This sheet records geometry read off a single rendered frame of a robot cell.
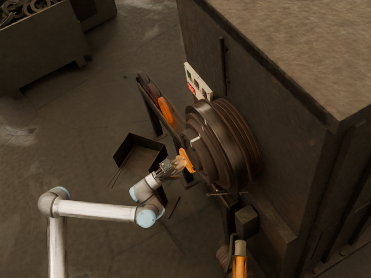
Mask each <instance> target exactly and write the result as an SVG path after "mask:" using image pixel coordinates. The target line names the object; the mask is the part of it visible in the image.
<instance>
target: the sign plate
mask: <svg viewBox="0 0 371 278"><path fill-rule="evenodd" d="M184 68H185V73H186V76H187V82H188V87H189V88H190V87H191V90H193V91H192V92H193V93H194V95H195V96H196V97H197V98H198V100H200V99H206V100H208V101H210V102H212V101H214V99H213V91H212V90H211V89H210V88H209V87H208V86H207V85H206V83H205V82H204V81H203V80H202V79H201V78H200V77H199V75H198V74H197V73H196V71H195V70H194V69H193V68H192V67H191V66H190V65H189V63H188V62H186V63H184ZM187 71H188V72H189V73H190V77H191V79H190V78H189V77H188V75H187ZM194 79H195V80H196V81H197V83H198V87H197V86H196V85H195V83H194ZM189 85H190V86H189ZM202 89H203V90H204V91H205V92H206V97H205V96H204V94H203V92H202Z"/></svg>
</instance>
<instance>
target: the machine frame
mask: <svg viewBox="0 0 371 278"><path fill-rule="evenodd" d="M176 4H177V10H178V16H179V22H180V25H181V31H182V37H183V43H184V49H185V55H186V59H187V62H188V63H189V65H190V66H191V67H192V68H193V69H194V70H195V71H196V73H197V74H198V75H199V77H200V78H201V79H202V80H203V81H204V82H205V83H206V85H207V86H208V87H209V88H210V89H211V90H212V91H213V99H214V101H215V100H217V99H219V98H224V99H226V100H227V101H229V102H230V103H231V104H232V105H233V106H234V107H235V108H236V109H237V110H238V111H239V113H240V114H241V115H242V117H243V118H244V120H245V121H246V122H247V124H248V126H249V128H250V129H251V131H252V133H253V135H254V137H255V139H256V142H257V144H258V147H259V150H260V153H261V157H262V170H261V171H260V172H259V173H257V174H256V175H254V176H252V184H251V186H250V187H249V188H242V189H241V190H240V191H248V193H242V195H241V196H240V197H239V198H237V199H238V200H239V201H240V207H238V208H236V209H235V213H236V212H237V211H239V210H241V209H242V208H244V207H246V206H247V205H251V206H252V207H253V208H254V210H255V211H256V212H257V213H258V232H257V234H255V235H254V236H252V237H250V238H249V239H247V240H245V242H246V248H247V249H248V251H249V252H250V253H251V255H252V256H253V258H254V260H255V261H256V263H257V264H258V266H259V267H260V268H261V270H262V271H263V273H264V274H265V276H266V277H267V278H317V277H318V276H320V275H322V274H323V273H325V272H326V271H327V270H329V269H331V268H332V267H334V266H335V265H337V264H338V263H340V262H341V261H343V260H345V259H346V258H348V257H349V256H351V255H352V254H354V253H355V252H357V251H358V250H360V249H362V248H363V247H365V246H366V245H367V244H368V243H369V242H370V239H369V238H368V237H367V236H366V235H365V234H364V232H365V230H366V229H367V227H368V226H369V224H370V223H371V0H176ZM220 36H223V38H224V45H225V46H226V47H227V48H228V51H226V52H225V51H224V53H225V68H226V76H227V78H228V79H229V80H230V83H228V84H227V83H226V84H227V96H226V97H223V89H222V74H221V61H220V48H219V37H220Z"/></svg>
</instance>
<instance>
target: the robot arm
mask: <svg viewBox="0 0 371 278"><path fill-rule="evenodd" d="M186 164H187V161H186V159H185V158H184V157H182V156H176V159H173V160H171V161H170V160H169V159H167V158H166V159H165V160H164V161H162V162H161V163H160V166H159V167H161V168H159V167H158V168H159V170H157V171H156V172H154V171H153V172H152V173H150V174H149V175H148V176H146V177H145V178H143V179H142V180H141V181H139V182H138V183H137V184H135V185H134V186H133V187H132V188H130V195H131V197H132V199H133V200H134V201H135V202H136V203H140V204H141V206H142V207H140V206H136V207H135V206H123V205H112V204H101V203H95V202H83V201H72V200H70V194H69V192H68V191H67V190H66V189H65V188H63V187H60V186H58V187H55V188H52V189H51V190H49V191H48V192H46V193H44V194H42V195H41V196H40V198H39V200H38V209H39V210H40V212H41V213H42V214H43V215H45V216H46V218H47V252H48V270H49V278H70V277H69V276H68V251H67V216H68V217H79V218H89V219H95V220H106V221H117V222H127V223H134V224H139V225H140V226H141V227H144V228H147V227H150V226H152V225H153V224H154V223H155V221H156V220H157V219H158V218H160V217H161V216H162V215H163V214H164V212H165V208H164V207H163V205H161V203H160V202H159V201H158V199H157V198H156V197H155V195H154V194H153V193H152V192H153V191H155V190H156V189H157V188H159V187H160V186H161V183H162V182H163V181H162V179H163V180H178V179H179V175H178V174H179V173H181V171H182V170H183V169H184V167H185V166H186ZM175 165H177V166H176V168H175Z"/></svg>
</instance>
